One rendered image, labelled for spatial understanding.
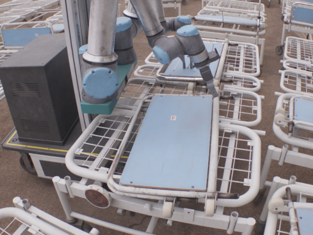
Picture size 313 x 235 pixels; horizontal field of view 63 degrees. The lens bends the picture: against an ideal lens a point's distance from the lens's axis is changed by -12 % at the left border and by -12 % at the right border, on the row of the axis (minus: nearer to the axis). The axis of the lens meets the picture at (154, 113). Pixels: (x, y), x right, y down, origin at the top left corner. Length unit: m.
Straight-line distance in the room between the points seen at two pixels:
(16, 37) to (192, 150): 2.39
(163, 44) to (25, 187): 1.35
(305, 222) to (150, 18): 1.05
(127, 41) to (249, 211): 1.26
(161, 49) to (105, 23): 0.28
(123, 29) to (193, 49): 0.61
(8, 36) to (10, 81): 1.60
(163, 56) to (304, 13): 2.94
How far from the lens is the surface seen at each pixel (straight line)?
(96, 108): 1.43
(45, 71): 1.53
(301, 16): 3.97
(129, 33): 1.79
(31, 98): 1.66
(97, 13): 1.13
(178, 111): 1.49
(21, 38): 3.12
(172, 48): 1.24
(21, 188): 2.06
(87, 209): 1.79
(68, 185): 1.31
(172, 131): 1.35
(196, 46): 1.28
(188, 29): 1.26
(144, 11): 1.31
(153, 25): 1.33
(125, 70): 1.73
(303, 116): 1.57
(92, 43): 1.17
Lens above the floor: 1.36
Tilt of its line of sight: 33 degrees down
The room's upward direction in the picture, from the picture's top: 2 degrees counter-clockwise
